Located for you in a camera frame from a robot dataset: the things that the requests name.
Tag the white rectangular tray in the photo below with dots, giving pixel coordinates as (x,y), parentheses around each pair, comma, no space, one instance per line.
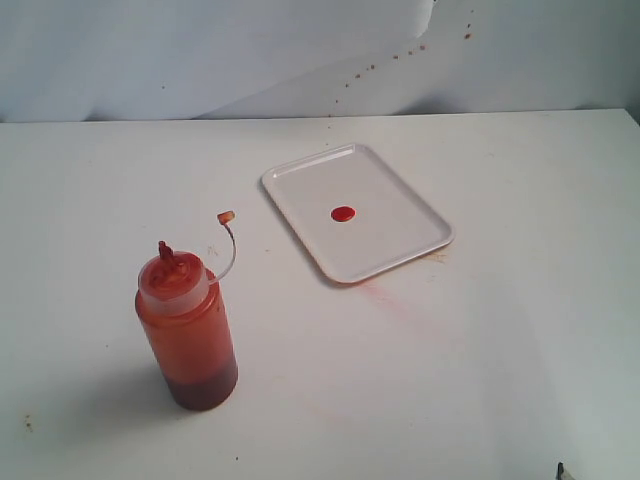
(393,224)

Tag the red sauce blob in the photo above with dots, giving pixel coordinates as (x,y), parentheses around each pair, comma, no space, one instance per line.
(343,213)

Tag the red sauce squeeze bottle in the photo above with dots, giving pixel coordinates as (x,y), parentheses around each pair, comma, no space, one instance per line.
(180,306)

